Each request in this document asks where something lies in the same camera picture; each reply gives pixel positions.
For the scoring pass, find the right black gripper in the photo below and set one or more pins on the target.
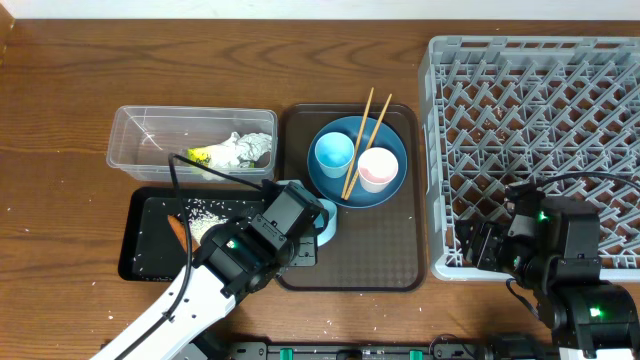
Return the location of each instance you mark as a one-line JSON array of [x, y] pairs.
[[482, 250]]

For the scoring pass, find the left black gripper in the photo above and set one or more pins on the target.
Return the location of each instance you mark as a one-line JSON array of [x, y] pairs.
[[312, 257]]

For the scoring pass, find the light blue bowl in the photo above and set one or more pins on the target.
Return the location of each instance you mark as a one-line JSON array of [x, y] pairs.
[[327, 222]]

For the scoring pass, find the white paper napkin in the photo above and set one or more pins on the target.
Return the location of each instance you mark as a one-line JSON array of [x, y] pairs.
[[243, 151]]

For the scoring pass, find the orange carrot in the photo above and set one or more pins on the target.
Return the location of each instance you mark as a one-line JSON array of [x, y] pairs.
[[178, 230]]

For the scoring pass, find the green yellow snack wrapper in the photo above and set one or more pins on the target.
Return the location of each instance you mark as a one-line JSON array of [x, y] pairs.
[[208, 156]]

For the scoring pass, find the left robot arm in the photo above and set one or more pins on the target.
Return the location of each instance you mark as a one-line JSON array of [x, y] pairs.
[[234, 260]]

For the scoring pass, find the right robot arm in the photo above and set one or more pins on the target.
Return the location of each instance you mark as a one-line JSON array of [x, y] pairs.
[[550, 247]]

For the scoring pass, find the grey dishwasher rack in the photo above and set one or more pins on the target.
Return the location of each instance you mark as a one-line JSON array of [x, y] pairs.
[[502, 109]]

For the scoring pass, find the brown plastic serving tray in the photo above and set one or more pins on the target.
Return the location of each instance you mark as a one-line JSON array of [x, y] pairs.
[[375, 248]]

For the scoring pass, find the light blue cup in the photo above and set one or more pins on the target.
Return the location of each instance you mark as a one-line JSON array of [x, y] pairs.
[[334, 152]]

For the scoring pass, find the spilled white rice pile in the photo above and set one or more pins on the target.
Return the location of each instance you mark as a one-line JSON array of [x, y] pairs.
[[204, 214]]

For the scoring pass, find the right wooden chopstick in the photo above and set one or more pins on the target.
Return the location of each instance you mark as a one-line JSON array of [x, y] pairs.
[[372, 137]]

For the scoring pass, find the wooden chopstick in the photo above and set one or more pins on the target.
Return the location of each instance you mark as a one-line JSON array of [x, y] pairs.
[[347, 188], [372, 137]]

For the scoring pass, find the pink cup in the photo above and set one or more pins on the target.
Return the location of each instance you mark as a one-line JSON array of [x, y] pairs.
[[377, 167]]

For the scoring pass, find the dark blue plate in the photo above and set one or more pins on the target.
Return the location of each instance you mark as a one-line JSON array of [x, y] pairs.
[[331, 188]]

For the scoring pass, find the black tray bin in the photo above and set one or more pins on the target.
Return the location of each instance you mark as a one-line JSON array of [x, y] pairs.
[[150, 250]]

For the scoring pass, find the left wooden chopstick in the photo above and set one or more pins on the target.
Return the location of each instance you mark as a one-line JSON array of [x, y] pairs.
[[347, 188]]

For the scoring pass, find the clear plastic bin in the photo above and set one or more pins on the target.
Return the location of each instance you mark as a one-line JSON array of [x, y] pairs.
[[142, 137]]

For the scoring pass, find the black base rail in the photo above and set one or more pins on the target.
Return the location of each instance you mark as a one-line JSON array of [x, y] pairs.
[[443, 347]]

